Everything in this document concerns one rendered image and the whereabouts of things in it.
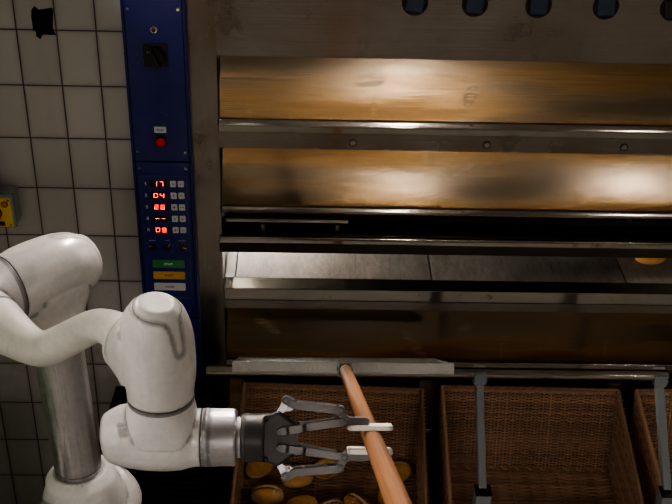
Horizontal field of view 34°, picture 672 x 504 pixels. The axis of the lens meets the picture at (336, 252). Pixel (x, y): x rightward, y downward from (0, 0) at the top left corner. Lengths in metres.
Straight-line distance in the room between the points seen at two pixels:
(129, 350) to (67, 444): 0.79
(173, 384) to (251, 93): 1.40
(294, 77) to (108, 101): 0.49
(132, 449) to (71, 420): 0.65
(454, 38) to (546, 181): 0.50
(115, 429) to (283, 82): 1.41
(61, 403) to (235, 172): 0.97
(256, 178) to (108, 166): 0.40
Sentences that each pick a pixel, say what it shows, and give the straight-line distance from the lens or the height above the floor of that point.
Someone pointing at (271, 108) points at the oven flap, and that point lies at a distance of 2.89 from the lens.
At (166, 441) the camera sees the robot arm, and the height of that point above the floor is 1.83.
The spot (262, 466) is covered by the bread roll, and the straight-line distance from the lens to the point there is 3.40.
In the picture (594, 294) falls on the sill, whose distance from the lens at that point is 3.29.
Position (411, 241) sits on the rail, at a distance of 2.94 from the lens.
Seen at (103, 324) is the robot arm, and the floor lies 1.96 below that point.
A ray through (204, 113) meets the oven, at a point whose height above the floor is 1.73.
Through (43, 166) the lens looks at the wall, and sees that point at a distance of 3.07.
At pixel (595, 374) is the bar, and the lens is 2.98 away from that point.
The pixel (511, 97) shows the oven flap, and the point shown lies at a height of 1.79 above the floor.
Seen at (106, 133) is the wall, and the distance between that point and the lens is 2.99.
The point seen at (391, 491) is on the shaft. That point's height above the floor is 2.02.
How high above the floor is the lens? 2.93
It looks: 31 degrees down
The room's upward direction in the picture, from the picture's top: 2 degrees clockwise
